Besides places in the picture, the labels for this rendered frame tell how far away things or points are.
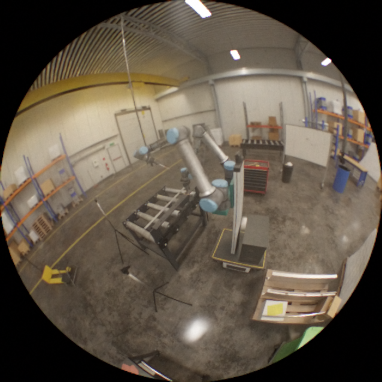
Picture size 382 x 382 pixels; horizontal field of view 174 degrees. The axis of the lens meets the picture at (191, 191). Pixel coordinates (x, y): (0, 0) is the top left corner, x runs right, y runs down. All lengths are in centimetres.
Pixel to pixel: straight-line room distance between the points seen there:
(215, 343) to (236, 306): 69
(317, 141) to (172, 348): 621
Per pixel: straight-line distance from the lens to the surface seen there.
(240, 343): 230
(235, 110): 1133
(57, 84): 773
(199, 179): 95
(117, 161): 1108
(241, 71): 1116
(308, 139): 517
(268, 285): 209
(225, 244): 226
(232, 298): 225
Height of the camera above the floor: 222
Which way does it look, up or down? 31 degrees down
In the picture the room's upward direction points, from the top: 13 degrees counter-clockwise
